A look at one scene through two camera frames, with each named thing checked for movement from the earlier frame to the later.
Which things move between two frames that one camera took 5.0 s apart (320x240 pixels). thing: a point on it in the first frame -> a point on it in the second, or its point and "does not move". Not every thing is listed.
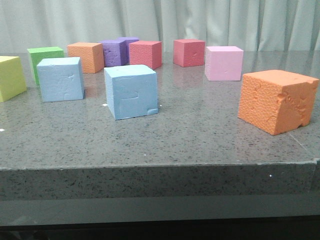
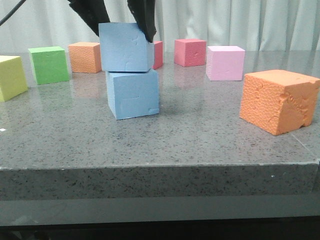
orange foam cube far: (91, 55) does not move
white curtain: (253, 25) does not move
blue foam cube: (131, 90) does not move
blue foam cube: (61, 79) -> (124, 47)
